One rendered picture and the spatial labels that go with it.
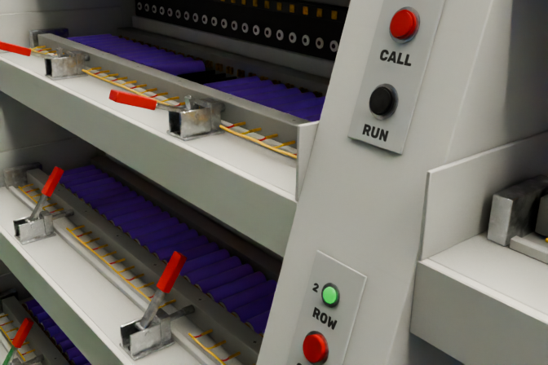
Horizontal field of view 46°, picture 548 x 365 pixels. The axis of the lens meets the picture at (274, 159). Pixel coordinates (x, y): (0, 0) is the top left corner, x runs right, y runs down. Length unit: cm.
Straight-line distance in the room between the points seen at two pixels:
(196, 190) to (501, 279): 25
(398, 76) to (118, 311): 39
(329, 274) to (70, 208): 49
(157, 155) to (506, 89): 29
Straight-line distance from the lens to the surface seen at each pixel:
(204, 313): 59
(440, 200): 34
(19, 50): 74
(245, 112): 53
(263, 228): 44
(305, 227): 40
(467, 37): 34
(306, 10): 66
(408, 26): 36
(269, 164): 47
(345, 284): 38
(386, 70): 37
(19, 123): 96
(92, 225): 77
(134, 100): 50
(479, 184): 37
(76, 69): 76
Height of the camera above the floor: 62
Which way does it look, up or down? 9 degrees down
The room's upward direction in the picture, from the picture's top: 14 degrees clockwise
